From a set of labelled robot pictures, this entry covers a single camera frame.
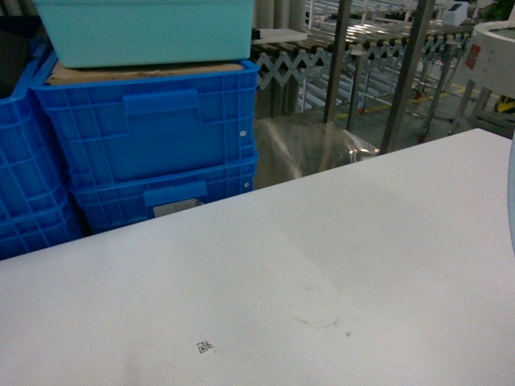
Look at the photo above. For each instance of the light blue oval tray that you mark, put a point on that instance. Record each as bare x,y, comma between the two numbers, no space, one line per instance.
510,193

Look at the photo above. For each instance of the clear plastic sheet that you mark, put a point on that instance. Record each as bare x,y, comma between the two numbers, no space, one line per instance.
293,147

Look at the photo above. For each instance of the blue crate lower right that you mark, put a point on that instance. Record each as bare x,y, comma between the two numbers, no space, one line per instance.
119,204

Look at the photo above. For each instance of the blue crate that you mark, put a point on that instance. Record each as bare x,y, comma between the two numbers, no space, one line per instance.
32,171
119,204
124,130
27,234

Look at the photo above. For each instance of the blue crate upper right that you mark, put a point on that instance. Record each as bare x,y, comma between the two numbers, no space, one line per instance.
124,130

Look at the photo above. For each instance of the expandable roller conveyor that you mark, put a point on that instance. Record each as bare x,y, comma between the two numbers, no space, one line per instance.
308,62

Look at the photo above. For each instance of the blue crate upper middle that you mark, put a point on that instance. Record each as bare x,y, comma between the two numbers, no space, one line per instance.
32,171

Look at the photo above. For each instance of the brown cardboard sheet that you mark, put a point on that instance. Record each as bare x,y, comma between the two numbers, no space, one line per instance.
60,75

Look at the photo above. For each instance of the blue crate lower middle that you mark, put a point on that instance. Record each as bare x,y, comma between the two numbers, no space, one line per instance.
27,234

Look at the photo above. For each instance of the teal plastic bin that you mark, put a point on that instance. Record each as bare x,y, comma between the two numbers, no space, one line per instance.
101,34

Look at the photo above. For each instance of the white round rotary table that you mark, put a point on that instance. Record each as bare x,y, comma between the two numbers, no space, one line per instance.
488,67

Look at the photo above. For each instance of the black box in crate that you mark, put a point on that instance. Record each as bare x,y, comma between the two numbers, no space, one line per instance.
14,53

